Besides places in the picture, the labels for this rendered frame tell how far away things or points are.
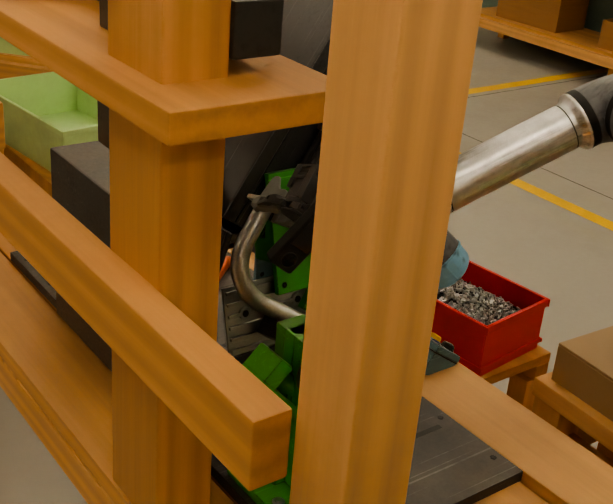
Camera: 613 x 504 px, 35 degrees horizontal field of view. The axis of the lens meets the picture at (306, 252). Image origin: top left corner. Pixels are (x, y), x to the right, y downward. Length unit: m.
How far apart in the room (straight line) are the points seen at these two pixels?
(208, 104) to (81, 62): 0.22
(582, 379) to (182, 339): 0.98
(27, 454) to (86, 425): 1.41
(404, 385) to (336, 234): 0.17
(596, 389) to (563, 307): 2.25
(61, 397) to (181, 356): 0.66
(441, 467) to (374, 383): 0.68
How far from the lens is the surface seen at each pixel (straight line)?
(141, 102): 1.10
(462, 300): 2.12
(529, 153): 1.54
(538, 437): 1.72
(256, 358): 1.37
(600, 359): 1.92
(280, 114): 1.12
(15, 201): 1.51
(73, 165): 1.73
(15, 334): 1.93
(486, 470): 1.62
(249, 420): 1.02
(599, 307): 4.21
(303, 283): 1.69
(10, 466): 3.04
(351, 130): 0.85
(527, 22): 8.00
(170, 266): 1.23
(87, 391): 1.76
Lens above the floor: 1.87
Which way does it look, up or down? 26 degrees down
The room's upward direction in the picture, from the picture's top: 5 degrees clockwise
